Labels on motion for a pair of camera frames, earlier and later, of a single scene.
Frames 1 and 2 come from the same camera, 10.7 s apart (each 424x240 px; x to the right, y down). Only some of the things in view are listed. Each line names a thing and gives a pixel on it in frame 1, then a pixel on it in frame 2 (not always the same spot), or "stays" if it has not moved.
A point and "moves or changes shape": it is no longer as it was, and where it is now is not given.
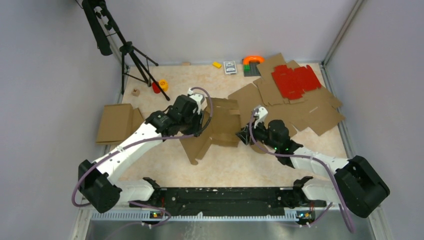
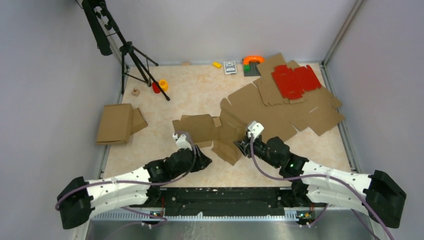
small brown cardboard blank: (270, 93) stays
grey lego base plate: (254, 70) stays
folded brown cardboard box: (117, 121) stays
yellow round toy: (164, 85) stays
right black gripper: (244, 135) → (244, 146)
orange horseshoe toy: (246, 60) stays
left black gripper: (198, 118) → (203, 161)
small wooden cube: (135, 92) stays
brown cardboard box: (224, 129) moves or changes shape
